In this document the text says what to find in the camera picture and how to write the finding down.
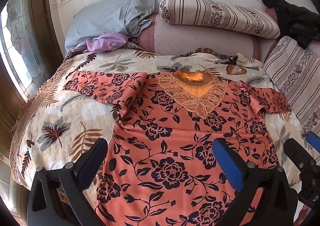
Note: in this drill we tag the dark wooden window frame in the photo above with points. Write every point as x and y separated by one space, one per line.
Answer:
40 15

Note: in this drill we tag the striped floral bolster pillow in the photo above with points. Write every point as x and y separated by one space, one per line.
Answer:
220 13

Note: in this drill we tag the orange floral shirt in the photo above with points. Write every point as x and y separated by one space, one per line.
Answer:
162 141

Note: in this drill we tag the grey-blue pillow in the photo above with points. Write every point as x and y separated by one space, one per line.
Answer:
100 20

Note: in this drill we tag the black garment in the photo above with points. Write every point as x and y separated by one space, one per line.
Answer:
297 20

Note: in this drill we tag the purple printed cloth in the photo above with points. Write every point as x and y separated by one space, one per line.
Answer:
105 42

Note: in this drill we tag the stained glass window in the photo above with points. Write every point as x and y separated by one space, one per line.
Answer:
20 40

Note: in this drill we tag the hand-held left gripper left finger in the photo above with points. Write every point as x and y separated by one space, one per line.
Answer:
96 151

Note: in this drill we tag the leaf print quilted bedspread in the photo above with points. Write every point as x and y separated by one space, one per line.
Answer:
62 106

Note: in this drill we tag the striped floral cushion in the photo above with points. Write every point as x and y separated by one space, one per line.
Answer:
295 73

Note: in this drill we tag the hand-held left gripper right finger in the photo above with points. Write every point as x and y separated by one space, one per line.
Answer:
228 163

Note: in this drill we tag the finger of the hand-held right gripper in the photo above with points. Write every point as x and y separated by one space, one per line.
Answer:
296 151
314 139

